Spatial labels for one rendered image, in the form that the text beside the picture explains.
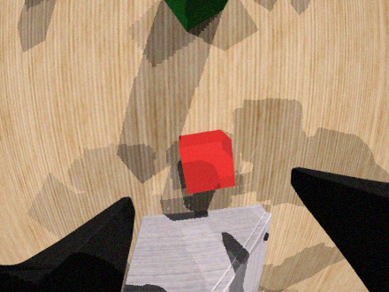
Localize red block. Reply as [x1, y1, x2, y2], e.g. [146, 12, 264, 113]
[179, 129, 236, 195]

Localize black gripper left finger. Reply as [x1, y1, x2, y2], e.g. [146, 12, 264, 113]
[0, 196, 135, 292]

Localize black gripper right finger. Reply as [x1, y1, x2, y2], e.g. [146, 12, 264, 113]
[291, 167, 389, 292]

